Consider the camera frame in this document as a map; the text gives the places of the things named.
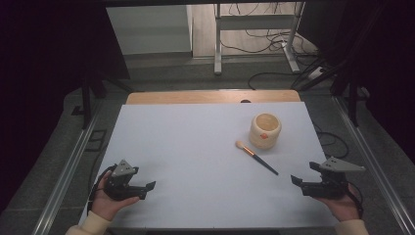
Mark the aluminium floor rail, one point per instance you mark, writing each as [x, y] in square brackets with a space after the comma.
[375, 163]
[68, 169]

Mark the wooden table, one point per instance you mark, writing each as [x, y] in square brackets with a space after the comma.
[195, 97]

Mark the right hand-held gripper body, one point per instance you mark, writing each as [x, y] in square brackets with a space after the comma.
[329, 184]

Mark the grey metal stand frame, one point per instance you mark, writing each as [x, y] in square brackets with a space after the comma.
[254, 23]

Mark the white table mat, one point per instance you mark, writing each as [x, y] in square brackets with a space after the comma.
[195, 156]

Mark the white cabinet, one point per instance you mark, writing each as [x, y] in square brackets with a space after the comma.
[148, 29]

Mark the black metal stand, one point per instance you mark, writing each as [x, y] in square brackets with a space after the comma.
[87, 98]
[353, 101]

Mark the cream ribbed brush holder cup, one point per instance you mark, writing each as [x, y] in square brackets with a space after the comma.
[265, 132]

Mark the dark curtain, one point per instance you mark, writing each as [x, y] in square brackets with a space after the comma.
[385, 49]
[45, 65]

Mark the person's right hand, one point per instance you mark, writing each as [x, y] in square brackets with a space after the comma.
[344, 207]

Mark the person's left hand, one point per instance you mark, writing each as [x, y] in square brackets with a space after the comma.
[106, 204]

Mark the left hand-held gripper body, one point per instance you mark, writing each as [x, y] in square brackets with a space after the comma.
[120, 182]

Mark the white power strip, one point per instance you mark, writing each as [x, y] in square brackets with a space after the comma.
[315, 73]

